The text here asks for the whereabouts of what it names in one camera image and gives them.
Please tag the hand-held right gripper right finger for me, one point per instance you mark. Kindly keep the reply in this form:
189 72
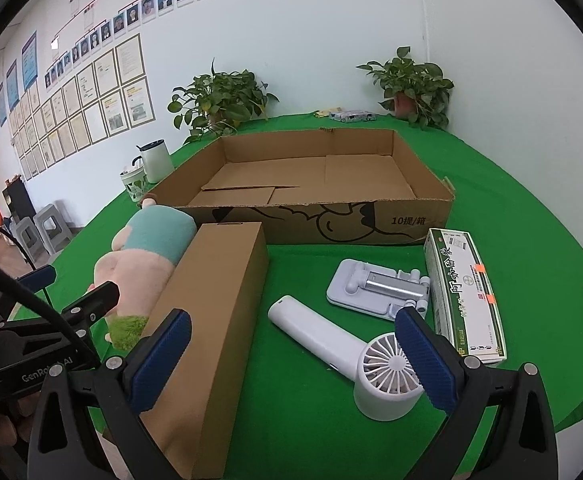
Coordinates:
426 360

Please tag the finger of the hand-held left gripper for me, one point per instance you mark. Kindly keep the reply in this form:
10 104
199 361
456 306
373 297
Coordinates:
96 299
39 277

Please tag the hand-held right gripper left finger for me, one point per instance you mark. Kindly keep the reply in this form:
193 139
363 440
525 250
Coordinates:
164 357

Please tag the pink pig plush toy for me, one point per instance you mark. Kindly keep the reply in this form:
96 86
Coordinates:
136 270

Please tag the cardboard insert divider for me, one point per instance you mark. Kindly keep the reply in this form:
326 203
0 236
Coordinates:
211 310

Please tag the green and white medicine box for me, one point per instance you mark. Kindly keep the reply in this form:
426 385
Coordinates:
464 300

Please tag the white handheld fan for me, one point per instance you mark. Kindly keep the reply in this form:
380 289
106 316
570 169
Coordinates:
316 332

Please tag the large cardboard tray box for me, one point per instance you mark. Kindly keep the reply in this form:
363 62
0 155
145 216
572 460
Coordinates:
296 170

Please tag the person's left hand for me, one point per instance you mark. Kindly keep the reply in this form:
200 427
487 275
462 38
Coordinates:
1 425

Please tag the grey plastic stool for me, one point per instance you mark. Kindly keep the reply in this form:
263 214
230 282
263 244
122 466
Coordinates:
51 225
26 240

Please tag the black cabinet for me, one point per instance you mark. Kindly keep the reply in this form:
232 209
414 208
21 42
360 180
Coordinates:
19 200

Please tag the grey folding phone stand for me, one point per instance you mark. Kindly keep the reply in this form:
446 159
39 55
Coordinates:
351 290

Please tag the leaf-patterned cup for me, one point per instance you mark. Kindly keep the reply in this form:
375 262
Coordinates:
134 187

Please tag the green tablecloth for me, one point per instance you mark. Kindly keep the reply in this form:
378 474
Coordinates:
311 270

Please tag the white mug with black lid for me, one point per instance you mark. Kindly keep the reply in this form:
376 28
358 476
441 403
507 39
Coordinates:
156 162

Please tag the large potted green plant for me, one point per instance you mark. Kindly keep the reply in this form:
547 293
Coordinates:
216 95

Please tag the patterned tissue pack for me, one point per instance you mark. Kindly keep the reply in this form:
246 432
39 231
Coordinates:
351 116

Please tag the yellow packet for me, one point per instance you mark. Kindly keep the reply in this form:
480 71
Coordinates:
329 111

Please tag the potted plant in orange pot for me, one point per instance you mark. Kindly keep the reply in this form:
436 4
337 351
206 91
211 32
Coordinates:
411 80

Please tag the blue wall poster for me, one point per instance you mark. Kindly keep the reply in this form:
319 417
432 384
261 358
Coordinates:
11 82
1 104
29 60

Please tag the group of framed wall certificates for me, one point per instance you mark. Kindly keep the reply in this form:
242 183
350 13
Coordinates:
121 95

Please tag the row of wall portrait photos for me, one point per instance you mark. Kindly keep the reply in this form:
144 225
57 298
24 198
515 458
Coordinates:
146 7

